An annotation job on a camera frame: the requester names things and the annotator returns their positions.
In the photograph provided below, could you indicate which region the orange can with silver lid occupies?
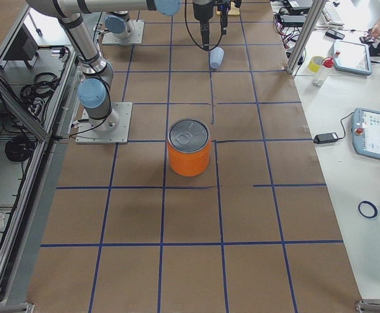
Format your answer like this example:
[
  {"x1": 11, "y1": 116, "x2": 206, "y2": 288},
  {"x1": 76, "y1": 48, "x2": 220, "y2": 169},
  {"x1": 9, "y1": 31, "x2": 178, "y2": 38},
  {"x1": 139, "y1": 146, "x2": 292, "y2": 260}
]
[{"x1": 168, "y1": 118, "x2": 211, "y2": 177}]

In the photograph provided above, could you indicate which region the black power adapter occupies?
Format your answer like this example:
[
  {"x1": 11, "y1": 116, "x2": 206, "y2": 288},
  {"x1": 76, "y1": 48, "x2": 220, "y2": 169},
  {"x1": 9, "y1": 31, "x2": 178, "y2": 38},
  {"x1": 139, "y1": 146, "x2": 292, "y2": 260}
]
[{"x1": 313, "y1": 132, "x2": 339, "y2": 144}]

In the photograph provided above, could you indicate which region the teach pendant near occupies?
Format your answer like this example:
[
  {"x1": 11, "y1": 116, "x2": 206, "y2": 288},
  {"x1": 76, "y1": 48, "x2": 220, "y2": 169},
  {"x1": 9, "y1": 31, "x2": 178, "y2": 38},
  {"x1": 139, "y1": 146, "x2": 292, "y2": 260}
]
[{"x1": 351, "y1": 108, "x2": 380, "y2": 160}]

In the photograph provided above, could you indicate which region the aluminium frame post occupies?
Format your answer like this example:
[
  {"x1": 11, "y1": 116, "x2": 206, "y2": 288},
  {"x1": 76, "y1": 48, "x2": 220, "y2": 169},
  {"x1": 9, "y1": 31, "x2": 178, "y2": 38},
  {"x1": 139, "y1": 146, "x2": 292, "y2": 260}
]
[{"x1": 285, "y1": 0, "x2": 326, "y2": 74}]

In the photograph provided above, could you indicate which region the teach pendant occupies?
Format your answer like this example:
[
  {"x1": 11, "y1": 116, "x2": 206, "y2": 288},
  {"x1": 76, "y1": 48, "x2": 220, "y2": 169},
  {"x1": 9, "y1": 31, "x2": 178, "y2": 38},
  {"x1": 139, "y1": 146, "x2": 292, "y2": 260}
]
[
  {"x1": 351, "y1": 108, "x2": 380, "y2": 160},
  {"x1": 332, "y1": 39, "x2": 372, "y2": 76}
]

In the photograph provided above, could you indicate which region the yellow tape roll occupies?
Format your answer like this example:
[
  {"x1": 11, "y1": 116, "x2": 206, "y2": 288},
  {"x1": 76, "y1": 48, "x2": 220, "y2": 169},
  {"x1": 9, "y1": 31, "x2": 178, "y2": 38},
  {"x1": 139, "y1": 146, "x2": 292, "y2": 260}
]
[{"x1": 308, "y1": 55, "x2": 324, "y2": 73}]

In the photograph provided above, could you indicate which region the teach pendant far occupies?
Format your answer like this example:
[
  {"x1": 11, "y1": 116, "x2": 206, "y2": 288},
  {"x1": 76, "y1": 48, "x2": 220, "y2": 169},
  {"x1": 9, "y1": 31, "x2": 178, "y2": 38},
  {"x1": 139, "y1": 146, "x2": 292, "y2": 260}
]
[{"x1": 332, "y1": 39, "x2": 372, "y2": 76}]

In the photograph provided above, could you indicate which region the aluminium frame rail left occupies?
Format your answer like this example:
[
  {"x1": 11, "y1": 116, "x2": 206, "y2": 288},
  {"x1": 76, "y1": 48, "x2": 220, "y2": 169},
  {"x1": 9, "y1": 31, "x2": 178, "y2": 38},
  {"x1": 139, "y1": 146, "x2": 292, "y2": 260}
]
[{"x1": 0, "y1": 0, "x2": 89, "y2": 306}]

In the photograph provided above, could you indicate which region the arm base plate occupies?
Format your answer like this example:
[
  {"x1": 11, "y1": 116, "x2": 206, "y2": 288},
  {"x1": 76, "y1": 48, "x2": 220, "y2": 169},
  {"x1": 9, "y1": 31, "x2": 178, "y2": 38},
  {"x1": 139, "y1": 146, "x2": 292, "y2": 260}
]
[
  {"x1": 102, "y1": 18, "x2": 145, "y2": 45},
  {"x1": 75, "y1": 102, "x2": 132, "y2": 144}
]

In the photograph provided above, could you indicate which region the light blue plastic cup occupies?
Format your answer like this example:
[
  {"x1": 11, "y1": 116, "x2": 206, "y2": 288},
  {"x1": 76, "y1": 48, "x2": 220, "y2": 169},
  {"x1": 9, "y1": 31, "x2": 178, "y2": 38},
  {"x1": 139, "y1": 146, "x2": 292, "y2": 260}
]
[{"x1": 209, "y1": 47, "x2": 224, "y2": 70}]

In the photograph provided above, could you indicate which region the blue tape ring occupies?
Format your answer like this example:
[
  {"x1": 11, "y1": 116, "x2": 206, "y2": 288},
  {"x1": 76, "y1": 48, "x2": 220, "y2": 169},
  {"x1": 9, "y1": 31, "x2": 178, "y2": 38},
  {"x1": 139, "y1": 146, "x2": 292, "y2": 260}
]
[{"x1": 358, "y1": 201, "x2": 379, "y2": 218}]

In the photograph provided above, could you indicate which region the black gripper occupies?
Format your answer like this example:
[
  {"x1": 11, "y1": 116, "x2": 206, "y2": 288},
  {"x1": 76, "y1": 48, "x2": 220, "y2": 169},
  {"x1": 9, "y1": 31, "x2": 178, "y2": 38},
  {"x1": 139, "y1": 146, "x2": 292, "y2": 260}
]
[{"x1": 192, "y1": 0, "x2": 229, "y2": 50}]

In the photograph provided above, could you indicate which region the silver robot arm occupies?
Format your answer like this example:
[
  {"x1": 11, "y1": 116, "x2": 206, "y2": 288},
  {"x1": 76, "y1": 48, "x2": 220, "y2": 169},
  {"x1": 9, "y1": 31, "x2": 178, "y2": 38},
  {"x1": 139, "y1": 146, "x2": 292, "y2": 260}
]
[
  {"x1": 27, "y1": 1, "x2": 181, "y2": 132},
  {"x1": 104, "y1": 11, "x2": 135, "y2": 38}
]

